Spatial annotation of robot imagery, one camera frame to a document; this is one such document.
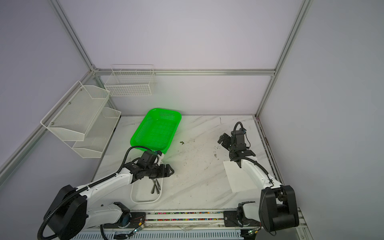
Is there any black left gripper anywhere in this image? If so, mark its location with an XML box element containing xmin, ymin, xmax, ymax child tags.
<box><xmin>145</xmin><ymin>163</ymin><xmax>175</xmax><ymax>180</ymax></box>

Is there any silver fork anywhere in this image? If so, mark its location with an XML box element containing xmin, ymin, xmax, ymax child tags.
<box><xmin>151</xmin><ymin>179</ymin><xmax>157</xmax><ymax>194</ymax></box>

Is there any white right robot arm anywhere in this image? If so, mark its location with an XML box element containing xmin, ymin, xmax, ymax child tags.
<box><xmin>218</xmin><ymin>129</ymin><xmax>300</xmax><ymax>233</ymax></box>

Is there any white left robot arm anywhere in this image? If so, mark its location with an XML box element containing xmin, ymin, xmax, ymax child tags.
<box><xmin>37</xmin><ymin>151</ymin><xmax>175</xmax><ymax>240</ymax></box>

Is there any white rectangular tray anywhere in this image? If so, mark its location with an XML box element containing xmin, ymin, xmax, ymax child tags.
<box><xmin>130</xmin><ymin>177</ymin><xmax>164</xmax><ymax>204</ymax></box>

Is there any green plastic basket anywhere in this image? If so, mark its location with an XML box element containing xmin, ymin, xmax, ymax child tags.
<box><xmin>130</xmin><ymin>108</ymin><xmax>182</xmax><ymax>154</ymax></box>

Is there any white mesh lower shelf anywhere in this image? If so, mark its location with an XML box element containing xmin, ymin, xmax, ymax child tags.
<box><xmin>72</xmin><ymin>107</ymin><xmax>121</xmax><ymax>159</ymax></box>

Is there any white mesh shelf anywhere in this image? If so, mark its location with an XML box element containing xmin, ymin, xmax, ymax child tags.
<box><xmin>72</xmin><ymin>107</ymin><xmax>121</xmax><ymax>159</ymax></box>
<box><xmin>41</xmin><ymin>81</ymin><xmax>110</xmax><ymax>142</ymax></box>

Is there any white mesh upper shelf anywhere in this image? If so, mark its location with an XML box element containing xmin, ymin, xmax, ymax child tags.
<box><xmin>41</xmin><ymin>81</ymin><xmax>110</xmax><ymax>142</ymax></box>

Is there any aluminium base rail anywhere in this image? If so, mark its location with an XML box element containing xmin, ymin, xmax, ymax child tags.
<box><xmin>74</xmin><ymin>209</ymin><xmax>313</xmax><ymax>240</ymax></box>

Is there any white wire basket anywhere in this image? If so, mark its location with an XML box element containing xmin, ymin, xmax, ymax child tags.
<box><xmin>105</xmin><ymin>64</ymin><xmax>156</xmax><ymax>97</ymax></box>

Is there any black corrugated cable hose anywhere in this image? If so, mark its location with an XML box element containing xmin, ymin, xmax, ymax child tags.
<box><xmin>37</xmin><ymin>145</ymin><xmax>157</xmax><ymax>240</ymax></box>

